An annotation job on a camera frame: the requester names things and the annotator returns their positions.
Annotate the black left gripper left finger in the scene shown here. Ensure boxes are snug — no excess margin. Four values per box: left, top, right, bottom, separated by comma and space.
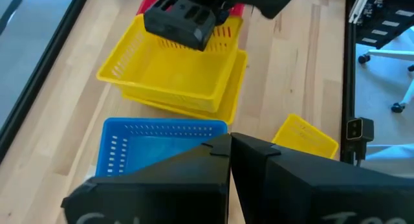
60, 132, 233, 224

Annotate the blue plastic basket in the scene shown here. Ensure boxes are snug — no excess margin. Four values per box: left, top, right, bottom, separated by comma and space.
95, 117, 229, 179

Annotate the small black camera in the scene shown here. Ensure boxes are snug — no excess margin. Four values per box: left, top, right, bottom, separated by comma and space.
345, 117, 375, 168

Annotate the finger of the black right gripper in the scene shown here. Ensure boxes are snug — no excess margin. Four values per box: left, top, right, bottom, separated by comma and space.
143, 0, 217, 52

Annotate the yellow plastic basket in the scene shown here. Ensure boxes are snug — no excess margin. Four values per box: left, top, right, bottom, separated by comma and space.
121, 49, 249, 126
96, 13, 244, 114
272, 113, 340, 160

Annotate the red plastic basket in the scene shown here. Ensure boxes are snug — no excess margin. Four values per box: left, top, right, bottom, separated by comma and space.
137, 0, 246, 17

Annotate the black beam with silver brackets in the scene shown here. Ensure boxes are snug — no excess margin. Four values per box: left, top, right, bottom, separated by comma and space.
348, 0, 414, 50

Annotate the white office chair base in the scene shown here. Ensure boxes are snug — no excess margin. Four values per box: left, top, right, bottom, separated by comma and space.
357, 49, 414, 114

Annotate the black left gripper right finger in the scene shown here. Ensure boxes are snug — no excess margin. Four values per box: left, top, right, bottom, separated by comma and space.
230, 131, 414, 224

